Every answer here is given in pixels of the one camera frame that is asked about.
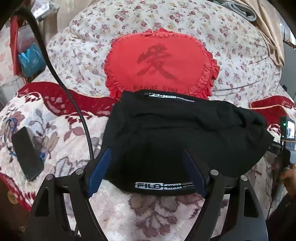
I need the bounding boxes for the grey folded cloth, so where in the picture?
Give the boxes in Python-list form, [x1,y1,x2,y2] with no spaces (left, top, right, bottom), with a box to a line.
[213,1,257,22]

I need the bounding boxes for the black pants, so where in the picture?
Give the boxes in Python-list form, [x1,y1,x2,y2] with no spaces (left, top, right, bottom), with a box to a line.
[102,90,273,196]

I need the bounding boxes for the black cable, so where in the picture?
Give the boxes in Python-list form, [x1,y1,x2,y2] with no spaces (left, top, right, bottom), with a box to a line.
[12,5,95,163]

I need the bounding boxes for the red white floral blanket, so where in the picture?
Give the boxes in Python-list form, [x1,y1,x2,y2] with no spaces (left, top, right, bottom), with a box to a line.
[1,82,295,240]

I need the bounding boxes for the red heart ruffled pillow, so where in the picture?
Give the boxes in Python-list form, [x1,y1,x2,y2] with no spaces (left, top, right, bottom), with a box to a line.
[104,28,220,99]

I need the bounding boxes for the right hand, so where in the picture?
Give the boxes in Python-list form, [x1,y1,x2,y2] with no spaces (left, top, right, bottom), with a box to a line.
[280,164,296,198]

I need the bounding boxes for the black smartphone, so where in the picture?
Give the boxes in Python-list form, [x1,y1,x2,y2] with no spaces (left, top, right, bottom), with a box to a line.
[11,126,44,181]

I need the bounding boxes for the beige curtain cloth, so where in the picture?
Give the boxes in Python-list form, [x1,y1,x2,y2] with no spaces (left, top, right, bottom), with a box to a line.
[235,0,285,67]

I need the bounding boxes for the blue earphone cable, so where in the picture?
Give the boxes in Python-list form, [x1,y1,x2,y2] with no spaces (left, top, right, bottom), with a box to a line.
[3,117,46,163]

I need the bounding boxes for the blue plastic bag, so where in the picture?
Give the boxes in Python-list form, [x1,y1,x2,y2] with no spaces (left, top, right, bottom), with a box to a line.
[18,42,46,78]

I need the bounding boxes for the floral white quilt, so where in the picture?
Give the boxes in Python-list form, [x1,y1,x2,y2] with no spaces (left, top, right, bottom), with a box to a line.
[47,1,284,106]

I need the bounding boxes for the red hanging cloth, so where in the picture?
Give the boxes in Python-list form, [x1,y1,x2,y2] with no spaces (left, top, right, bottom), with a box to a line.
[10,16,23,75]

